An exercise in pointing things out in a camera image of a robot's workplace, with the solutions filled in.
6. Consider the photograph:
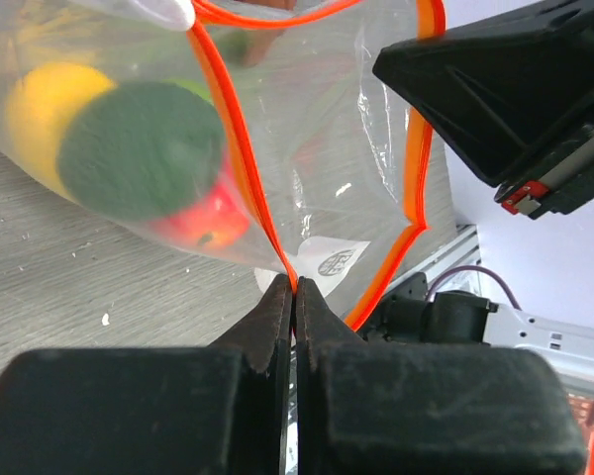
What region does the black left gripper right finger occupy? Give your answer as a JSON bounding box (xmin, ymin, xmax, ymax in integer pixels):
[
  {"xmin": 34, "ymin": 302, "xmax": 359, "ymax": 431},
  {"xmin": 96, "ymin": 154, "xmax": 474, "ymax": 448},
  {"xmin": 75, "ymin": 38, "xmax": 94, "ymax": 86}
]
[{"xmin": 294, "ymin": 278, "xmax": 587, "ymax": 474}]

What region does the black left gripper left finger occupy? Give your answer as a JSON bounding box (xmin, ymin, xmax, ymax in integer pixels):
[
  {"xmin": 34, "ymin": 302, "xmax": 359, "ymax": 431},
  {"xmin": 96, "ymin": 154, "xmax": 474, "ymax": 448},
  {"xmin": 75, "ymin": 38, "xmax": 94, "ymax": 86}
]
[{"xmin": 0, "ymin": 276, "xmax": 291, "ymax": 474}]

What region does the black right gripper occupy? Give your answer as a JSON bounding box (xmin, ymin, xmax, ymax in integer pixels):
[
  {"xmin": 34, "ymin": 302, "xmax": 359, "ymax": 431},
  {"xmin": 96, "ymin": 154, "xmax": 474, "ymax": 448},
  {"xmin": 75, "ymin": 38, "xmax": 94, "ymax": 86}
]
[{"xmin": 372, "ymin": 1, "xmax": 594, "ymax": 220}]

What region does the red tomato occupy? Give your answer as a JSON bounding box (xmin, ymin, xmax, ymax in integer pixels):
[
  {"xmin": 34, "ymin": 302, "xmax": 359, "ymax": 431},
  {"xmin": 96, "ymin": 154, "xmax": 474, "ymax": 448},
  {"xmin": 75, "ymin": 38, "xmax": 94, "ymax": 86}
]
[{"xmin": 148, "ymin": 158, "xmax": 250, "ymax": 251}]

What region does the clear zip top bag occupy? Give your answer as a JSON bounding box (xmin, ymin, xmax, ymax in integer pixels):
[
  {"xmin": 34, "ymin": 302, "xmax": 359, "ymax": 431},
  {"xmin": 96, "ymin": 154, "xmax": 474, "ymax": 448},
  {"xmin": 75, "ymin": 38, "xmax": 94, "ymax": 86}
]
[{"xmin": 0, "ymin": 1, "xmax": 446, "ymax": 329}]

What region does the dark green lime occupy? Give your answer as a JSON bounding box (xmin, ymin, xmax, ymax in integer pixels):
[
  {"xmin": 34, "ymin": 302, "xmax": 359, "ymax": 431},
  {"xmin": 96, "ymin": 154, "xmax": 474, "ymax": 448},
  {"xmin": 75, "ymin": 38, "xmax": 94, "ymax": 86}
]
[{"xmin": 56, "ymin": 81, "xmax": 226, "ymax": 223}]

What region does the light green apple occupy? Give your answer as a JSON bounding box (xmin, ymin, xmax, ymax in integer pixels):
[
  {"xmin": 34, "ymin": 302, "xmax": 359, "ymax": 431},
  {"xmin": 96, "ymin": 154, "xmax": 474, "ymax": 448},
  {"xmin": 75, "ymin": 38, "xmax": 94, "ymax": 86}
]
[{"xmin": 167, "ymin": 78, "xmax": 213, "ymax": 104}]

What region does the orange yellow fruit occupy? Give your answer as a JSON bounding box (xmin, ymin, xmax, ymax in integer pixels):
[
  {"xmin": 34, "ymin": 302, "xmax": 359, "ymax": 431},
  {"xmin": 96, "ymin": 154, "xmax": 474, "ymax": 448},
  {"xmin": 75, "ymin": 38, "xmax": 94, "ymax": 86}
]
[{"xmin": 5, "ymin": 62, "xmax": 116, "ymax": 201}]

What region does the aluminium frame rail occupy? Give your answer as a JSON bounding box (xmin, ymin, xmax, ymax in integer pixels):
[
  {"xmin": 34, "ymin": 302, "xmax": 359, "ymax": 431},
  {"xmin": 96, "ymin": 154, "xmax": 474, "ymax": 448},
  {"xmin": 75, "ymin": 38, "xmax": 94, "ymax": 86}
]
[{"xmin": 386, "ymin": 225, "xmax": 481, "ymax": 293}]

